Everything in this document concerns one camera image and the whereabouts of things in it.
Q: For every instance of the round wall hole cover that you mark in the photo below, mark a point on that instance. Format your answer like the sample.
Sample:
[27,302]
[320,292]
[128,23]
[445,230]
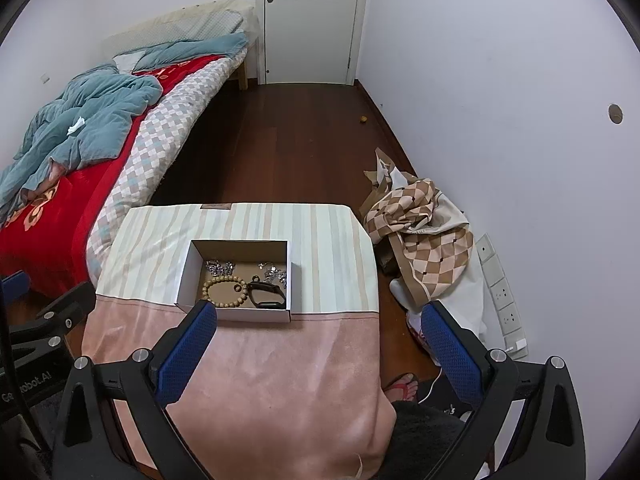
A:
[615,113]

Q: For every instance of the white charger plug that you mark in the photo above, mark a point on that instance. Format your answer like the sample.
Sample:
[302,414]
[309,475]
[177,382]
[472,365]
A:
[517,346]

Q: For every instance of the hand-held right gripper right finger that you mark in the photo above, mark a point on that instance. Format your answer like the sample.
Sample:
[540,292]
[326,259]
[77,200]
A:
[450,355]

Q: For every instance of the wooden bed frame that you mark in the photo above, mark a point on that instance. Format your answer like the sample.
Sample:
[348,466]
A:
[243,77]

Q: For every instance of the grey checkered pillow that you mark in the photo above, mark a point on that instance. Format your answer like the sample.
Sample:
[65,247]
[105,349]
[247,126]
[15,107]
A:
[215,21]

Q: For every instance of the red patterned blanket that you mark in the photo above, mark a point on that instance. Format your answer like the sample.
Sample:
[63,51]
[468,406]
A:
[65,220]

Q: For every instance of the brown checkered cloth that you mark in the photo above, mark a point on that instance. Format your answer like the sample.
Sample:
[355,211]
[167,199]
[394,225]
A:
[425,225]

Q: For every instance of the black smart band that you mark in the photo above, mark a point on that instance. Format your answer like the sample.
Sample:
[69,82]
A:
[267,301]

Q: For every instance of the teal quilt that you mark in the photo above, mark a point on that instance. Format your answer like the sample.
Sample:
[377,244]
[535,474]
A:
[100,110]

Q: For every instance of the grey checkered bed cover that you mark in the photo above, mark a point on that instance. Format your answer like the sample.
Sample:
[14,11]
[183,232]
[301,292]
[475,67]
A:
[165,135]

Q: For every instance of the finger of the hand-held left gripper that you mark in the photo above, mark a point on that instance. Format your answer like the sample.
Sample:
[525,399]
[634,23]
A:
[14,285]
[70,305]

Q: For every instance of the white cardboard box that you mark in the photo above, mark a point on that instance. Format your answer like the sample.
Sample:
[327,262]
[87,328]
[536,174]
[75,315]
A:
[240,314]

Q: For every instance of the pink striped tablecloth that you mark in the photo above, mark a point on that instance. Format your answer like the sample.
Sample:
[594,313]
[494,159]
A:
[290,385]

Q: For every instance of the beige pillow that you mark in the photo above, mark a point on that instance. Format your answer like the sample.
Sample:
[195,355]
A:
[190,15]

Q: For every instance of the white power strip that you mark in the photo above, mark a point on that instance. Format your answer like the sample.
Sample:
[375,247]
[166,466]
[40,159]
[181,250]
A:
[500,290]

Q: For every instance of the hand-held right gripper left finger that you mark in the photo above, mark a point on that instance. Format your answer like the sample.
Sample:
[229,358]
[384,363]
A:
[186,352]

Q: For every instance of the white bag with red print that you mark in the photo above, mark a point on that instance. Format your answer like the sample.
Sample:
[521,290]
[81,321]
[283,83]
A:
[417,330]

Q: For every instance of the red flip-flop sandal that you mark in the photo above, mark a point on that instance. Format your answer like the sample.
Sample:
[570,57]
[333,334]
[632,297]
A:
[404,394]

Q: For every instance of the white door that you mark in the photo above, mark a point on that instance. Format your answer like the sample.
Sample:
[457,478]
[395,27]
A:
[310,20]

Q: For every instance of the white tissue on quilt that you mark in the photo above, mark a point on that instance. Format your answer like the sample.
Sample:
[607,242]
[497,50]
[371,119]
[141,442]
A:
[76,126]

